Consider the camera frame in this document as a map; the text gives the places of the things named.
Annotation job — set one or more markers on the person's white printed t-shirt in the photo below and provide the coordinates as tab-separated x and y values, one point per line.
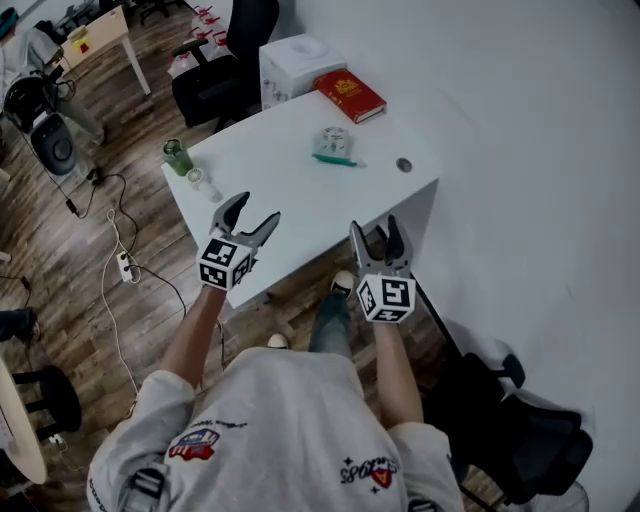
280	430

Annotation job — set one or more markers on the person's right forearm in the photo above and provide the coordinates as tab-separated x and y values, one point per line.
397	380

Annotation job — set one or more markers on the white plug adapter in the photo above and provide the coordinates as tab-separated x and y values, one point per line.
57	440

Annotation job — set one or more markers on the person's left forearm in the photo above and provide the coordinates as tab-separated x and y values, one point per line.
192	340

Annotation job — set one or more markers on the black office chair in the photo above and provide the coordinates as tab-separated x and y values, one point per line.
220	90
525	440

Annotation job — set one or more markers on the wooden table with white legs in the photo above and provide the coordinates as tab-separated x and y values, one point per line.
105	27

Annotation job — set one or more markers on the clear plastic bag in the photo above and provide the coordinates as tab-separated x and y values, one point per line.
332	140

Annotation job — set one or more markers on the black and white backpack rig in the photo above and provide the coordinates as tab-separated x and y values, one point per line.
25	100

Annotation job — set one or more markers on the red block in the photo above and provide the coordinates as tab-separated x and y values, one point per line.
86	47

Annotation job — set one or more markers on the person's right white shoe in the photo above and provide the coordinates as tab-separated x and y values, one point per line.
342	285

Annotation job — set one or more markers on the person's left white shoe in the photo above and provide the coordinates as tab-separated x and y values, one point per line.
278	341

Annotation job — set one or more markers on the black round speaker unit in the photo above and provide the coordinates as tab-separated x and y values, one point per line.
57	147

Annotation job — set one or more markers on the person's right leg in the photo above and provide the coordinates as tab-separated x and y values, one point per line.
330	325

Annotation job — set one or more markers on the black power adapter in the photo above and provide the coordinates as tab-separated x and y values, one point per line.
72	207

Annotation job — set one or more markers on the person's leg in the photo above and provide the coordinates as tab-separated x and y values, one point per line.
330	325
15	322

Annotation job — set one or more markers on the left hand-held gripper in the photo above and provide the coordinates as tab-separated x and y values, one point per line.
220	265

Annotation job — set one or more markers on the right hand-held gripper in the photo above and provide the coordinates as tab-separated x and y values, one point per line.
390	297

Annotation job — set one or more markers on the black stool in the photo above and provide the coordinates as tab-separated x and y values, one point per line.
60	405

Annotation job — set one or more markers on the person's white shoe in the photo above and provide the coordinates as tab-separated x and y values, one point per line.
342	285
278	341

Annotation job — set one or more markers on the red hardcover book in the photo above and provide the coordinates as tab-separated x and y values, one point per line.
350	95

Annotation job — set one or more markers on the white handheld fan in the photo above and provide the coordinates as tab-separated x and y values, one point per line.
196	177

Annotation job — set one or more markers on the white box with round recess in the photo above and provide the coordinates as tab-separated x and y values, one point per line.
300	65

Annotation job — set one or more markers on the white power strip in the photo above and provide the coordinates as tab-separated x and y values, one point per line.
125	267

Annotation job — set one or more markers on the green drink tumbler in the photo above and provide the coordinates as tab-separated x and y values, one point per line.
179	162

